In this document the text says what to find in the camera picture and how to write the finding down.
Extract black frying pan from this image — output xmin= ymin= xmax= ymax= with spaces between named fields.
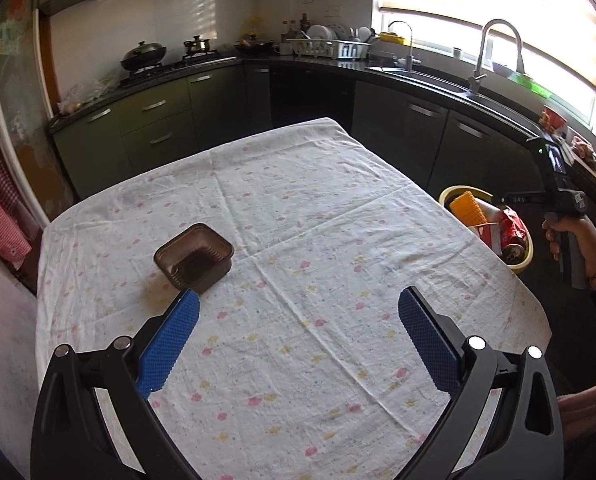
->
xmin=234 ymin=36 xmax=275 ymax=55

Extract floral white tablecloth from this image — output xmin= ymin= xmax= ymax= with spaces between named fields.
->
xmin=34 ymin=117 xmax=553 ymax=480

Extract kitchen window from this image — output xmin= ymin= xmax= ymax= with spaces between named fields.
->
xmin=370 ymin=0 xmax=596 ymax=136

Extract steel kitchen sink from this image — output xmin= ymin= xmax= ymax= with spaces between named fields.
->
xmin=365 ymin=65 xmax=544 ymax=136

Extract red and white carton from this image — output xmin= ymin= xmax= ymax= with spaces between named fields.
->
xmin=470 ymin=220 xmax=504 ymax=253

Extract sliding glass door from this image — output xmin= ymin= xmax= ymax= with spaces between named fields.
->
xmin=0 ymin=0 xmax=76 ymax=226

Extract brown foil tray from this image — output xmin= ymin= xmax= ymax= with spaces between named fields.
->
xmin=153 ymin=223 xmax=235 ymax=295

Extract green plastic container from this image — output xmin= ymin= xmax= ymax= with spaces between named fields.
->
xmin=510 ymin=72 xmax=549 ymax=98

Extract yellow-rimmed trash bin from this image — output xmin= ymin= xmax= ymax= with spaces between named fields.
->
xmin=438 ymin=185 xmax=535 ymax=276

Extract red checkered printed apron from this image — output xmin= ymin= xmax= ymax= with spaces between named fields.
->
xmin=0 ymin=160 xmax=31 ymax=270

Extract green lower cabinets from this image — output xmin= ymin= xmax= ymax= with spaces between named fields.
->
xmin=50 ymin=62 xmax=554 ymax=201

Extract red bowl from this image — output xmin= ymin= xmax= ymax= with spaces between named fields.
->
xmin=542 ymin=105 xmax=569 ymax=133

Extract dark kitchen countertop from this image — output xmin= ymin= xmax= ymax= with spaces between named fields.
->
xmin=48 ymin=55 xmax=596 ymax=196

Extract black wok with lid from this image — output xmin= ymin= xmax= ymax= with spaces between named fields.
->
xmin=120 ymin=41 xmax=169 ymax=72

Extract packaged food bag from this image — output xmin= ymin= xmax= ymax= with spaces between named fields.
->
xmin=570 ymin=136 xmax=596 ymax=163

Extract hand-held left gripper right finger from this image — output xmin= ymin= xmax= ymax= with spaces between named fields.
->
xmin=398 ymin=286 xmax=565 ymax=480

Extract orange foam net sleeve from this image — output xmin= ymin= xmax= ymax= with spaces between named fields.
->
xmin=449 ymin=189 xmax=489 ymax=226

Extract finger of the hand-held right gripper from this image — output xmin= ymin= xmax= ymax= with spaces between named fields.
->
xmin=488 ymin=191 xmax=549 ymax=208

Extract small chrome faucet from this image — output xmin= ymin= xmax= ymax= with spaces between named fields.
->
xmin=388 ymin=21 xmax=421 ymax=70

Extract small dark stovetop pot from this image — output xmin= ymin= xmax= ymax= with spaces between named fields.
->
xmin=183 ymin=35 xmax=214 ymax=57

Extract tall chrome faucet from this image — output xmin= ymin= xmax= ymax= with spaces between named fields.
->
xmin=468 ymin=19 xmax=525 ymax=95

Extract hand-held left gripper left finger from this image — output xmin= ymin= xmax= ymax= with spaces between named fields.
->
xmin=30 ymin=287 xmax=201 ymax=480

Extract clear plastic bag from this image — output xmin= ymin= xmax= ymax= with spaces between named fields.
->
xmin=58 ymin=77 xmax=121 ymax=115

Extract white dish rack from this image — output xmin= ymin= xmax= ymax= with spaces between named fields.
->
xmin=285 ymin=25 xmax=374 ymax=61

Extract black gas stove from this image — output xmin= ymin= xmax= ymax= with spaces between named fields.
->
xmin=118 ymin=57 xmax=229 ymax=88

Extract person's right hand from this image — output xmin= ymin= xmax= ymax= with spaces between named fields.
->
xmin=542 ymin=212 xmax=596 ymax=281

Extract person's pink clothing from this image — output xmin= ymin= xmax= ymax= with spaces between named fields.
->
xmin=555 ymin=379 xmax=596 ymax=433

